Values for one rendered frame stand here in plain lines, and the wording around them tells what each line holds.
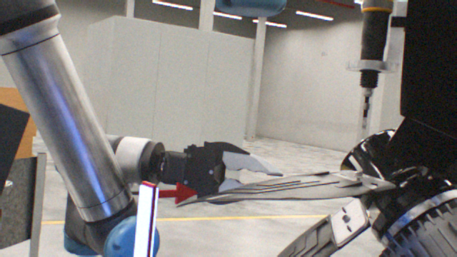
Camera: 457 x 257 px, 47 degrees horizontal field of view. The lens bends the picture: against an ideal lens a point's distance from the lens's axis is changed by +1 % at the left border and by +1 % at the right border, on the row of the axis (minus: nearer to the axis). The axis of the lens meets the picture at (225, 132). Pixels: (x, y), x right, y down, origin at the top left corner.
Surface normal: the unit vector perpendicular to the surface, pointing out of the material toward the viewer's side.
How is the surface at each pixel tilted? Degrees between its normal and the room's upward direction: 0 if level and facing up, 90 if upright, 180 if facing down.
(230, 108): 90
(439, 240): 66
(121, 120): 90
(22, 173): 90
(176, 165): 84
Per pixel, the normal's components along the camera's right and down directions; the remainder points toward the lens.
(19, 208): 0.96, 0.11
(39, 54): 0.47, 0.16
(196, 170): -0.24, -0.07
